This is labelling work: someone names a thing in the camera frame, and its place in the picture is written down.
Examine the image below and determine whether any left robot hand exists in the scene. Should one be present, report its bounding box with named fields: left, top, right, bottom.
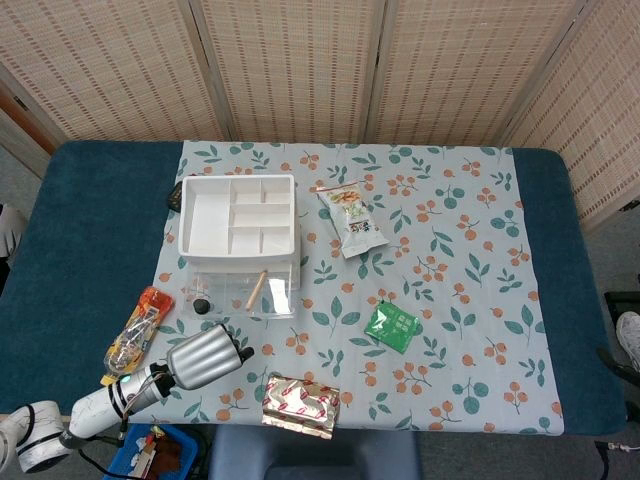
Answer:
left=166, top=322, right=255, bottom=392

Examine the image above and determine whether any transparent plastic drawer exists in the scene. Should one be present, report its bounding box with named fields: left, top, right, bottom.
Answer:
left=185, top=262, right=301, bottom=320

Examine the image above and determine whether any white drawer organizer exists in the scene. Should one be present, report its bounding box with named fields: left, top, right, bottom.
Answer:
left=175, top=173, right=301, bottom=271

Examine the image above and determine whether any white cloth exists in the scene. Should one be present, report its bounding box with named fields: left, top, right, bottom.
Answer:
left=0, top=202, right=29, bottom=261

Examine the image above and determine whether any orange snack packet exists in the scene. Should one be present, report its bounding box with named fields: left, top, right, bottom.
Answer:
left=99, top=286, right=174, bottom=387

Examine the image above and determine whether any wooden stick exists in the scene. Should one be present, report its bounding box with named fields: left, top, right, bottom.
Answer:
left=244, top=269, right=269, bottom=312

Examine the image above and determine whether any gold foil tea bag pack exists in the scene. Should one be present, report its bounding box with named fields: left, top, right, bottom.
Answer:
left=260, top=372, right=342, bottom=441

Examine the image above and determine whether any blue plastic basket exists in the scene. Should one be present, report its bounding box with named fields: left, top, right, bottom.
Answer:
left=102, top=424, right=199, bottom=480

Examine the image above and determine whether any teal table cover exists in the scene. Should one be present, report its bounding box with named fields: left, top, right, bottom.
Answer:
left=0, top=139, right=629, bottom=436

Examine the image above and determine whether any green tea sachet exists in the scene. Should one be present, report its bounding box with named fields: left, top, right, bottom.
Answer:
left=363, top=301, right=424, bottom=355

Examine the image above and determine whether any white nut snack bag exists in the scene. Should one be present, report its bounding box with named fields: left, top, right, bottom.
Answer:
left=315, top=180, right=391, bottom=260

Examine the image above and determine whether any floral tablecloth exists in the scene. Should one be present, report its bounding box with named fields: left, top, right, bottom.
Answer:
left=119, top=139, right=566, bottom=435

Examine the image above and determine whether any brown wooden board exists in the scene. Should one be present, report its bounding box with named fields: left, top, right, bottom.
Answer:
left=0, top=82, right=59, bottom=179

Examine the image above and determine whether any bamboo folding screen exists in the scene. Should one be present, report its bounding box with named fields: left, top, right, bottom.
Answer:
left=0, top=0, right=640, bottom=234

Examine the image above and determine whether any white shoe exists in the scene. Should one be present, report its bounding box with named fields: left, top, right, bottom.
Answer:
left=615, top=310, right=640, bottom=374

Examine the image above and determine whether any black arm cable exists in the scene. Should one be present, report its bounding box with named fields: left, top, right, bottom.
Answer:
left=74, top=432, right=129, bottom=480

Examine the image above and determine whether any black cable with connector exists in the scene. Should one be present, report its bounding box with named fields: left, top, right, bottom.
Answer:
left=593, top=439, right=631, bottom=480

